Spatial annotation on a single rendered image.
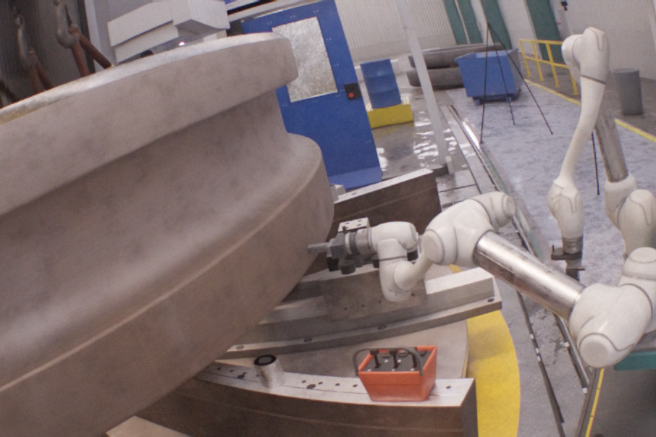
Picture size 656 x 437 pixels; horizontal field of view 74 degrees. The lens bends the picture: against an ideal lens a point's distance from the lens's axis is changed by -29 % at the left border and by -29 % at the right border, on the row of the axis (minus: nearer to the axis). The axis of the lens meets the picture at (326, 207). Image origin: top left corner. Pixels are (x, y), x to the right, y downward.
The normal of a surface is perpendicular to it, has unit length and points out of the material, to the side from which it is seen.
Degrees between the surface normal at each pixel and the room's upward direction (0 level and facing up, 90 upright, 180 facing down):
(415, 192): 90
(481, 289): 71
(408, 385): 97
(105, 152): 90
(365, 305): 90
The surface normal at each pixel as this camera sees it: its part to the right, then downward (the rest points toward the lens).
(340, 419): -0.46, 0.35
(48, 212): 0.76, -0.01
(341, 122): -0.12, 0.30
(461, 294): -0.17, -0.02
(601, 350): -0.74, 0.39
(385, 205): 0.28, 0.19
